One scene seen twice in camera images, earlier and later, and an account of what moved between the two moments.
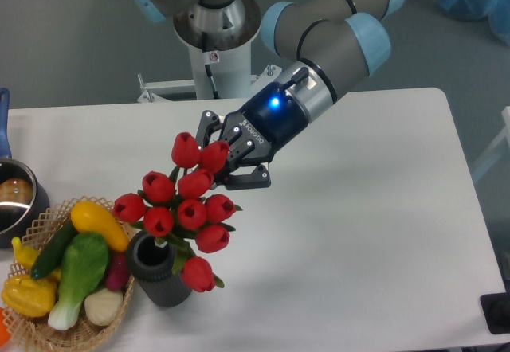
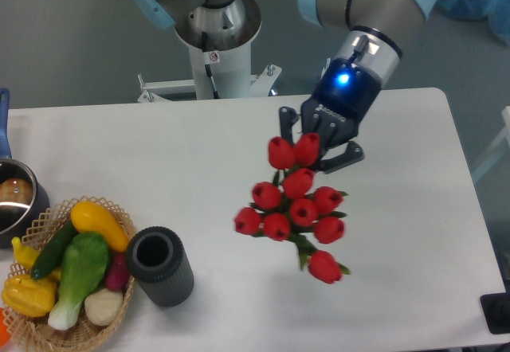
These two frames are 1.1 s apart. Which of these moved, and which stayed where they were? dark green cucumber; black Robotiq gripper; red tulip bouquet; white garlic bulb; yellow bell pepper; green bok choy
Moved: red tulip bouquet; black Robotiq gripper
Stayed: white garlic bulb; yellow bell pepper; green bok choy; dark green cucumber
